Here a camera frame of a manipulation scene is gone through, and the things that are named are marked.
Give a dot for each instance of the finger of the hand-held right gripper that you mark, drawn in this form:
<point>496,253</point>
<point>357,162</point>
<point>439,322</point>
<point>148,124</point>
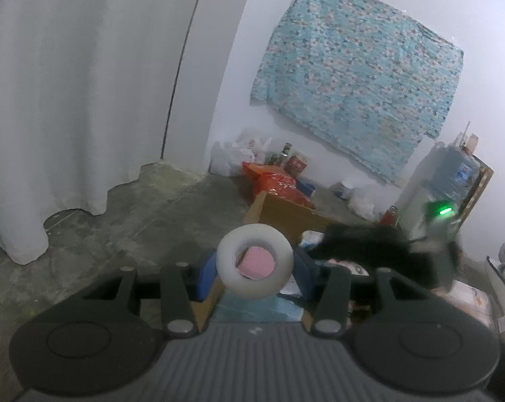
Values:
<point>361,245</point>

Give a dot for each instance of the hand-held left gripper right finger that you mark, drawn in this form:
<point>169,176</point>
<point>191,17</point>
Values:
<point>305,273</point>

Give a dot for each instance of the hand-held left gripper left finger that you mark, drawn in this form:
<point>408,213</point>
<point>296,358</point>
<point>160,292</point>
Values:
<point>207,274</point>

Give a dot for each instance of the white tape roll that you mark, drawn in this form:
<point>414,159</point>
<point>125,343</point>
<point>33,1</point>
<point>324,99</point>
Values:
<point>229,278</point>

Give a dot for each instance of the white printed packet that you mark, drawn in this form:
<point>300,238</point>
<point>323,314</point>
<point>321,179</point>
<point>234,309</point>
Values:
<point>312,238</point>

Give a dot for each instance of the pink sponge pad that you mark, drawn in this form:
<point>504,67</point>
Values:
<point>256,264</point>

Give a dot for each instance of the brown cardboard box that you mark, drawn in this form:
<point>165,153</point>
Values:
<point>286,217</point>

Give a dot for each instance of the light blue towel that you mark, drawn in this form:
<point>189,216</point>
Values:
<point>256,310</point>

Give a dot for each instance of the red thermos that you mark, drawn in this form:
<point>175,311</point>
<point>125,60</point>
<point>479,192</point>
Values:
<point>388,217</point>

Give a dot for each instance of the white plastic bag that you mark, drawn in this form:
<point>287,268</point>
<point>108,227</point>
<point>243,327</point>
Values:
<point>363,203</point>

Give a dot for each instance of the white water dispenser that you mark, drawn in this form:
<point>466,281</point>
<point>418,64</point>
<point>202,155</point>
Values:
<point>414,209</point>

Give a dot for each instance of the pink wet wipes pack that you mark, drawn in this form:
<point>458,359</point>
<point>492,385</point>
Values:
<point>470,301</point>

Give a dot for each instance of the patterned paper bag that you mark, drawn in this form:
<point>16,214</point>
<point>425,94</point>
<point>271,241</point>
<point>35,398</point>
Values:
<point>481,184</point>

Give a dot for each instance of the blue water bottle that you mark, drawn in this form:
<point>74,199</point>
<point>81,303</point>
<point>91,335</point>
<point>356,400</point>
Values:
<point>449,171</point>

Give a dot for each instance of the blue basin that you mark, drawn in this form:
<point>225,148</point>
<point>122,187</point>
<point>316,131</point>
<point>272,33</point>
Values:
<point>306,186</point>

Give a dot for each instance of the red printed bag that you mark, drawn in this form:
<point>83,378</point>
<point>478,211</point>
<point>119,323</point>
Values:
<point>277,184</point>

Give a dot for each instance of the red carton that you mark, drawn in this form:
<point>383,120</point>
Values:
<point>296,165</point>

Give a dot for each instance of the dark glass bottle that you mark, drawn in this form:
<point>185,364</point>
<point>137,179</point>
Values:
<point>286,155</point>

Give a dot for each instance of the crumpled white plastic bags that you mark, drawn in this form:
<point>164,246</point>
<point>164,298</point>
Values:
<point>231,157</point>

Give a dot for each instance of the white curtain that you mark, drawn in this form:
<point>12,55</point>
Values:
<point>76,113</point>

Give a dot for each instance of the floral cloth on wall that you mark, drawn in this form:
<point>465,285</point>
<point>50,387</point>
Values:
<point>357,75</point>

